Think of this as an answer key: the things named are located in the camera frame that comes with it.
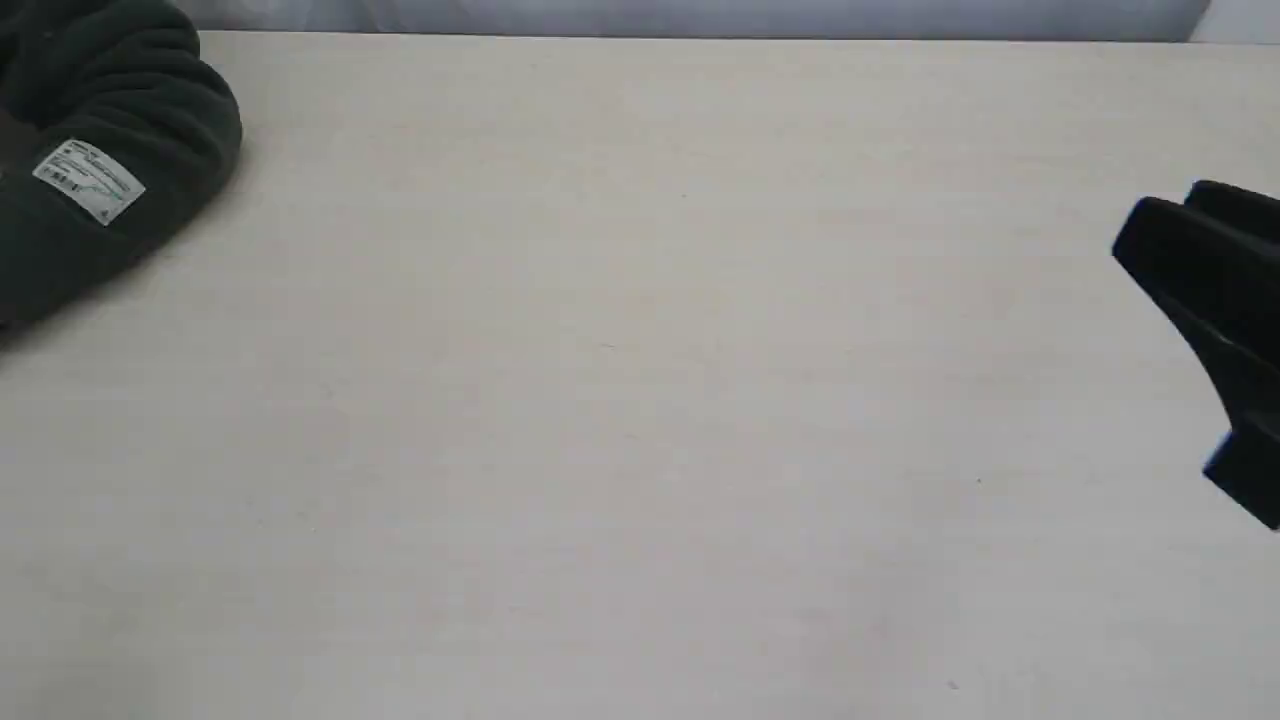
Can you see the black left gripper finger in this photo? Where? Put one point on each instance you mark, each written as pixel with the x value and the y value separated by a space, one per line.
pixel 1220 289

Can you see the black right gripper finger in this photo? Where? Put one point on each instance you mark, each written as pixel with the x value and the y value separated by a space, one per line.
pixel 1246 211

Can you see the forearm in dark green sleeve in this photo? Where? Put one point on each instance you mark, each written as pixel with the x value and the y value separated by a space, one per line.
pixel 134 134

